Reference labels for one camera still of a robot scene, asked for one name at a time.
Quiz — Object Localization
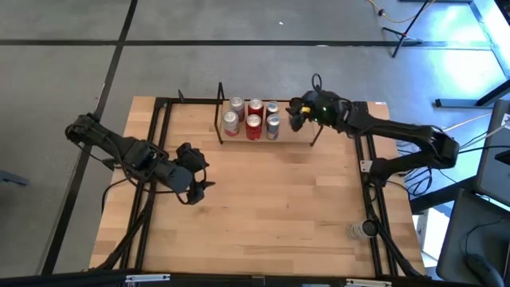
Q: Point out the pink and white soda can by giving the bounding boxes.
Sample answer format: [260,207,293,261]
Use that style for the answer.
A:
[222,109,241,138]
[228,95,246,123]

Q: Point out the grey chair foot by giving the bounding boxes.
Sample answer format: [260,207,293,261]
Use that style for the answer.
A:
[0,169,31,187]

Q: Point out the black tripod stand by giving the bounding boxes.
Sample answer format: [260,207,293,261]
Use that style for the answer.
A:
[381,0,436,59]

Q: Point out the grey desk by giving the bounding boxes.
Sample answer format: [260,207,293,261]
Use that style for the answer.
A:
[473,99,510,208]

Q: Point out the black computer mouse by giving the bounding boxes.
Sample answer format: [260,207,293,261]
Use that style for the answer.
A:
[465,253,506,287]

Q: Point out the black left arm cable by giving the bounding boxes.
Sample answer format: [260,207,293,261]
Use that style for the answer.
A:
[100,175,135,216]

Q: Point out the yellow cable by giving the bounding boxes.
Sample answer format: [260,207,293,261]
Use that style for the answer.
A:
[366,0,437,25]

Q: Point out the black stand foot bar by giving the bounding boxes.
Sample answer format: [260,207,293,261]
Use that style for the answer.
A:
[433,78,510,109]

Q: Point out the black aluminium table frame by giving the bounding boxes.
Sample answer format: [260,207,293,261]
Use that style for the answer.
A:
[89,95,431,287]

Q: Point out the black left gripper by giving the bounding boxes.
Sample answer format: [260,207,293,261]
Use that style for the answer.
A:
[176,142,217,205]

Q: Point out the silver metal bracket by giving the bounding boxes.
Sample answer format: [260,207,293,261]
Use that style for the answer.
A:
[124,273,171,285]
[345,278,394,287]

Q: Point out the white cable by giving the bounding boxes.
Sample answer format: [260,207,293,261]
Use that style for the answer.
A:
[441,112,510,133]

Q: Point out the black cable bundle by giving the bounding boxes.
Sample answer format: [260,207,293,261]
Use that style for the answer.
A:
[396,149,441,200]

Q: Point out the red cola can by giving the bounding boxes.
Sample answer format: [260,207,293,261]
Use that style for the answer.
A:
[247,97,265,120]
[245,113,263,141]

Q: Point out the black metal shelf, wooden board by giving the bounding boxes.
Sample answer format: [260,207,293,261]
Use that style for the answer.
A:
[214,81,324,147]

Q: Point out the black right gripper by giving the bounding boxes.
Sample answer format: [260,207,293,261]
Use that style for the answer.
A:
[287,89,352,133]

